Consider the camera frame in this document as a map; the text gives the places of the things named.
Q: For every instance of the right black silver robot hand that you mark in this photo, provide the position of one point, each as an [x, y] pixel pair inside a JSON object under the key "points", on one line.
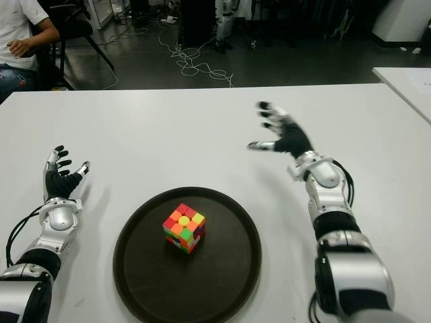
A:
{"points": [[293, 138]]}

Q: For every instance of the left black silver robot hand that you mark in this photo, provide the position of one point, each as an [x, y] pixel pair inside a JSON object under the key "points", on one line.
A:
{"points": [[59, 183]]}

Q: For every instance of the multicoloured Rubik's cube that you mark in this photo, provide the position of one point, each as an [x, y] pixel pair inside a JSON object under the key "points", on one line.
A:
{"points": [[183, 228]]}

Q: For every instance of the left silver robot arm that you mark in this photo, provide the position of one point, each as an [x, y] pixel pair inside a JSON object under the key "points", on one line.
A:
{"points": [[57, 218]]}

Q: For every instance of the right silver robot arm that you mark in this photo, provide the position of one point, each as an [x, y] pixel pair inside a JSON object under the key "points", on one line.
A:
{"points": [[326, 188]]}

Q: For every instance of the dark brown round plate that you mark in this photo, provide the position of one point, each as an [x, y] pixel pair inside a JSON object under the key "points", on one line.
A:
{"points": [[151, 286]]}

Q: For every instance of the white side table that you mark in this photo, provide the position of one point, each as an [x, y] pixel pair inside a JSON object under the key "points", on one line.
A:
{"points": [[400, 84]]}

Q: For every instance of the grey folding metal stand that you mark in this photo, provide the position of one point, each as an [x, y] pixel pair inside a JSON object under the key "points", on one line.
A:
{"points": [[343, 25]]}

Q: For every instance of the standing silver humanoid robot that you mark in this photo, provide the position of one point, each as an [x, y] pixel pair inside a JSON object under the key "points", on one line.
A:
{"points": [[224, 27]]}

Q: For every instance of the white paper sheet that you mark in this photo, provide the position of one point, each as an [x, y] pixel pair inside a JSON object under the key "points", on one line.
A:
{"points": [[422, 87]]}

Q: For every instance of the small white floor object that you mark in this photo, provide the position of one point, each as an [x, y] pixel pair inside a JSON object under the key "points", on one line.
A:
{"points": [[417, 50]]}

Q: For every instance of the black cabinet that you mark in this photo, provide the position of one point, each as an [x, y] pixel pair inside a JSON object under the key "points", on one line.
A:
{"points": [[197, 20]]}

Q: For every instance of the black chair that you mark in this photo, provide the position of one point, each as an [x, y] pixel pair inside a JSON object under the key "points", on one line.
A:
{"points": [[74, 28]]}

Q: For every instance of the person in white shirt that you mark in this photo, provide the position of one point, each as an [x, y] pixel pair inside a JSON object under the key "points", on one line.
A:
{"points": [[17, 20]]}

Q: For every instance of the white power strip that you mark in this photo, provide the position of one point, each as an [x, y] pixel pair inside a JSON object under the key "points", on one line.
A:
{"points": [[168, 19]]}

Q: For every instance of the white glass display cabinet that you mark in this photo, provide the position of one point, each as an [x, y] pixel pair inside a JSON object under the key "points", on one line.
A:
{"points": [[99, 13]]}

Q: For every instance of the white pedestal cabinet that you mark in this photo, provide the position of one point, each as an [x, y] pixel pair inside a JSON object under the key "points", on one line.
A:
{"points": [[400, 17]]}

